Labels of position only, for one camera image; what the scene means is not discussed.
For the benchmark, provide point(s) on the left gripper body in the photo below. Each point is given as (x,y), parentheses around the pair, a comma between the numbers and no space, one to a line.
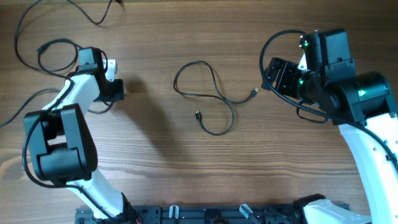
(114,93)

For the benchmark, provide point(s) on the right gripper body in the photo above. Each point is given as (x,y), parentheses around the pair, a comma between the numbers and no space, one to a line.
(288,83)

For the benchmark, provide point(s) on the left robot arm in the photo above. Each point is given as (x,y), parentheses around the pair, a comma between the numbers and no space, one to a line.
(59,152)

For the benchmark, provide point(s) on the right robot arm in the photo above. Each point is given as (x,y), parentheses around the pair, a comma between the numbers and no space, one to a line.
(325,83)

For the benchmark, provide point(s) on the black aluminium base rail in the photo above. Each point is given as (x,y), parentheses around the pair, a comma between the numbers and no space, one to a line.
(217,214)

